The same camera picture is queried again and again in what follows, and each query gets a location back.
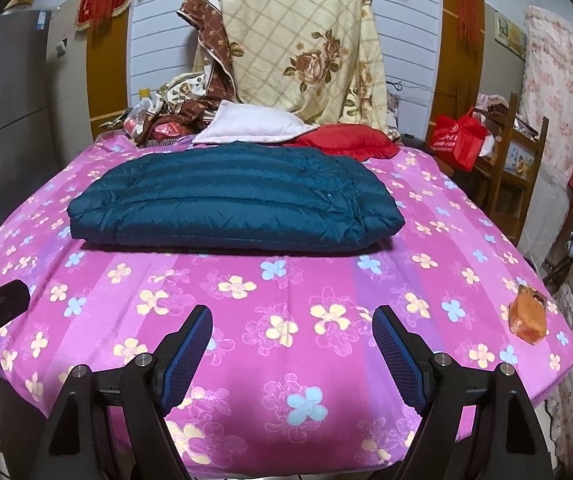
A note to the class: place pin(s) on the teal puffer jacket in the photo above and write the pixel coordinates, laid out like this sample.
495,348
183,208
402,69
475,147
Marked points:
231,195

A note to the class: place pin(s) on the white pillow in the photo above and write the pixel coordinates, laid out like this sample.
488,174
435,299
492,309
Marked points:
246,125

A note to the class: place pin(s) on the pink floral hanging quilt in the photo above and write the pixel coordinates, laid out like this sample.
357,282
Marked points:
561,70

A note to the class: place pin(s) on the small wall picture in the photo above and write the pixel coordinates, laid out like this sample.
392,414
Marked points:
510,32

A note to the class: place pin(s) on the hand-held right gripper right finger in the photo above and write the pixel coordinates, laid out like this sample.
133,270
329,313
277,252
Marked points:
399,355

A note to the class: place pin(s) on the orange snack packet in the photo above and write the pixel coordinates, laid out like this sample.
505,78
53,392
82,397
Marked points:
529,315

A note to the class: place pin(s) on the red pillow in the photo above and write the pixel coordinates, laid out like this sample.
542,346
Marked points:
346,142

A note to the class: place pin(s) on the cream plaid floral quilt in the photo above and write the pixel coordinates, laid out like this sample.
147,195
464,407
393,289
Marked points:
286,60

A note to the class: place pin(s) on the floral satin cloth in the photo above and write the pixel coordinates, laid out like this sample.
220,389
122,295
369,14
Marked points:
186,95

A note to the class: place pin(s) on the grey refrigerator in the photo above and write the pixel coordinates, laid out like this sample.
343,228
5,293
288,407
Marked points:
16,100

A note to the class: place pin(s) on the clear plastic bag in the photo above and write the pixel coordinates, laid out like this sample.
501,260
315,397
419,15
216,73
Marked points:
141,112

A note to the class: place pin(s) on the wooden chair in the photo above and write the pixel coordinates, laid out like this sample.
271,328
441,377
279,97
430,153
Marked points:
516,170

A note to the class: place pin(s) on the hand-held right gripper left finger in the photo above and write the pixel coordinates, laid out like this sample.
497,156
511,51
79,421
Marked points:
186,355

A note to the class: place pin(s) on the pink floral bed sheet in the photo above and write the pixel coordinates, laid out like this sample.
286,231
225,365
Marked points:
291,285

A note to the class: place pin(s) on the red shiny packet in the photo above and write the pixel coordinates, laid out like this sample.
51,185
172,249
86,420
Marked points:
165,131

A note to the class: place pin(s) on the red knot wall ornament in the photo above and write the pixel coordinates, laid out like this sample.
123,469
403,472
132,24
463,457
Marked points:
471,0

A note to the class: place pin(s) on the red plastic bag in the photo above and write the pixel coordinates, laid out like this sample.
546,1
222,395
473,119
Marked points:
456,140

